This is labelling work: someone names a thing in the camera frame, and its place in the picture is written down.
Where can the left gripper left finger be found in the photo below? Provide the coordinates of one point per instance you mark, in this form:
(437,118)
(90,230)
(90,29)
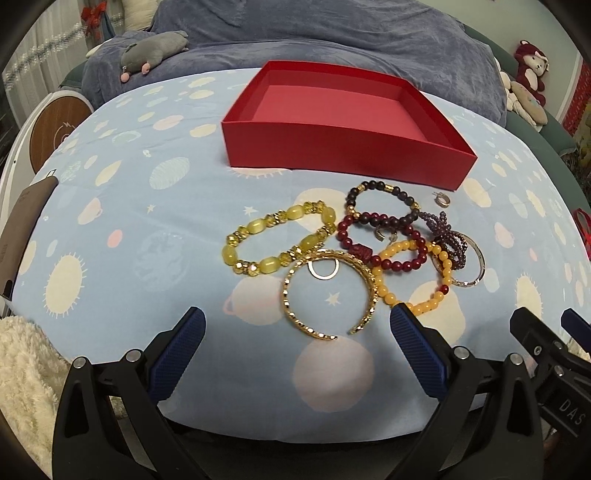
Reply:
(170,352)

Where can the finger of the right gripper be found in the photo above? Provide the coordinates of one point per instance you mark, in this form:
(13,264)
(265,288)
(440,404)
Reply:
(540,342)
(577,327)

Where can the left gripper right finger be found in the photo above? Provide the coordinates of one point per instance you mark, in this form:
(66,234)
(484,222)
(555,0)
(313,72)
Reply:
(423,349)

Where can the gold cuff bangle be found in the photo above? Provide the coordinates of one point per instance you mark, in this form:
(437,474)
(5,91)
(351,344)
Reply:
(329,293)

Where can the rose gold thin bangle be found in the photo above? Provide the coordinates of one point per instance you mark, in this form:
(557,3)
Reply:
(481,264)

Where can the purple garnet bead strand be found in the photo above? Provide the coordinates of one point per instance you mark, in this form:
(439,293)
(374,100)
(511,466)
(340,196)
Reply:
(443,235)

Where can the small gold crescent earring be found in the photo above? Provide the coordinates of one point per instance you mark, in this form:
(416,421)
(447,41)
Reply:
(386,234)

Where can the gold hoop earring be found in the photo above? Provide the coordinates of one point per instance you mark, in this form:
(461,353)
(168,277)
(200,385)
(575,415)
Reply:
(442,199)

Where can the red gift bag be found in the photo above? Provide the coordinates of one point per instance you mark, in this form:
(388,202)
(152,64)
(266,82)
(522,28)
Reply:
(583,223)

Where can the cream fluffy blanket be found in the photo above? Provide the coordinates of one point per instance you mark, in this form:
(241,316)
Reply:
(33,374)

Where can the light blue planet-print sheet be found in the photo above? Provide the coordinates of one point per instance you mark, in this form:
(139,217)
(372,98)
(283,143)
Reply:
(132,236)

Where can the beige cookie plush toy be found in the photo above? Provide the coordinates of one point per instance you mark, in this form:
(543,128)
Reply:
(523,103)

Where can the white round wood-top device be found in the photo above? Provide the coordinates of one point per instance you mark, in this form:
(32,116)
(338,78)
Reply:
(50,123)

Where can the red cardboard box tray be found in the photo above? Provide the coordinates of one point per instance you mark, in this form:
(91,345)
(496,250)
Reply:
(325,117)

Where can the red monkey plush toy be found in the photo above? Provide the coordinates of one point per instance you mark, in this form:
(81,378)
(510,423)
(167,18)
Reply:
(533,64)

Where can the grey mouse plush toy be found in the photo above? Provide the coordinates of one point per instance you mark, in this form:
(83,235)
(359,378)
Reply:
(146,54)

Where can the blue-grey velvet blanket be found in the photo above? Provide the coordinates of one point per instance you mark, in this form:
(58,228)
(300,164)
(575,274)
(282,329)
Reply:
(407,39)

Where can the white curtain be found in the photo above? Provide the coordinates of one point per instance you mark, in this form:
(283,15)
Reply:
(52,47)

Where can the red ribbon bow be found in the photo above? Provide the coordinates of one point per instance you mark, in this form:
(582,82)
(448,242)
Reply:
(91,15)

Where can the green sofa bed frame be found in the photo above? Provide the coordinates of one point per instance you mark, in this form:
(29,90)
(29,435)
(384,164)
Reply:
(550,144)

